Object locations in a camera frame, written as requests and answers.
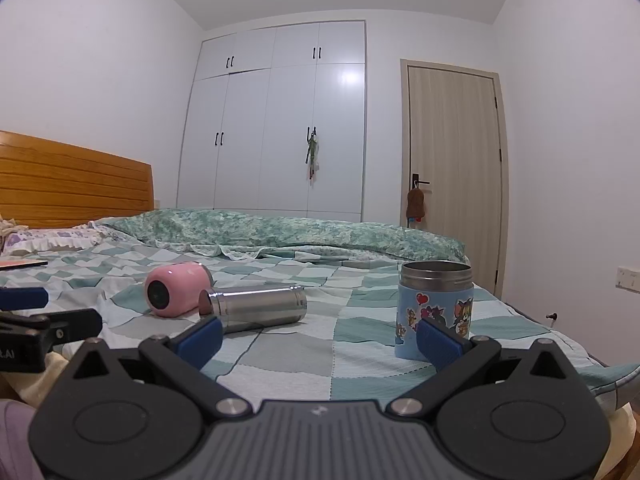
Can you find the wooden headboard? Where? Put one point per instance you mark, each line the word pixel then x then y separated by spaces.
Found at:
pixel 70 185

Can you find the blue cartoon print cup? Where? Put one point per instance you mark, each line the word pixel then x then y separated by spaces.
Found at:
pixel 435 300

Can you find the white wardrobe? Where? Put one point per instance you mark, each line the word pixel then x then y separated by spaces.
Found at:
pixel 290 135

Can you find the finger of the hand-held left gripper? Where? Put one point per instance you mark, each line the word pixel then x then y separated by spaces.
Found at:
pixel 75 322
pixel 20 298

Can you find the brown plush toy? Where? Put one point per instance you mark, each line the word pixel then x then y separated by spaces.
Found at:
pixel 416 205

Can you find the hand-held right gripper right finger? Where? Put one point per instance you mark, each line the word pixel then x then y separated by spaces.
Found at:
pixel 441 345

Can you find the beige wooden door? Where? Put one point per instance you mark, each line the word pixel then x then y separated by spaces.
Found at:
pixel 455 140

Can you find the pink cup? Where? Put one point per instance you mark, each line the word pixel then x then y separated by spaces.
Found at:
pixel 175 290

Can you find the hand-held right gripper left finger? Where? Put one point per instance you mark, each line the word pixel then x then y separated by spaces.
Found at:
pixel 199 341

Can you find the green floral quilt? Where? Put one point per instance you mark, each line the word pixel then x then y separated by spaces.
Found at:
pixel 280 232

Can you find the floral frilled pillow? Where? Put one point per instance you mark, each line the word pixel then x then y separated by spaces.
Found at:
pixel 45 240

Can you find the thin flat book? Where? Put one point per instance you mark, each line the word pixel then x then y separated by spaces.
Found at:
pixel 20 264

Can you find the stainless steel cup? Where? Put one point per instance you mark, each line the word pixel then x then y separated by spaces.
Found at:
pixel 260 307

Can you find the person's purple clothing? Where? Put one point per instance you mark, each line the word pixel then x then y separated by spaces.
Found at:
pixel 15 440

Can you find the green hanging ornament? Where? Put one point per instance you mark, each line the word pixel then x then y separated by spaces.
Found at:
pixel 312 152

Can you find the white wall socket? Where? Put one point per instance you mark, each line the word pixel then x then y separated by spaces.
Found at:
pixel 628 279

